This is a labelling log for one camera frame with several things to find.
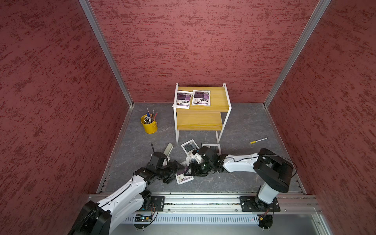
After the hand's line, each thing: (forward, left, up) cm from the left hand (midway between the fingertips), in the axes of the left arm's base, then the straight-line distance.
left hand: (181, 174), depth 81 cm
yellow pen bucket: (+31, +23, +1) cm, 39 cm away
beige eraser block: (+15, +9, 0) cm, 18 cm away
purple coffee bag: (+29, -1, +31) cm, 43 cm away
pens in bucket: (+36, +24, +6) cm, 44 cm away
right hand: (-2, -5, -1) cm, 5 cm away
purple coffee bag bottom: (-2, 0, -2) cm, 2 cm away
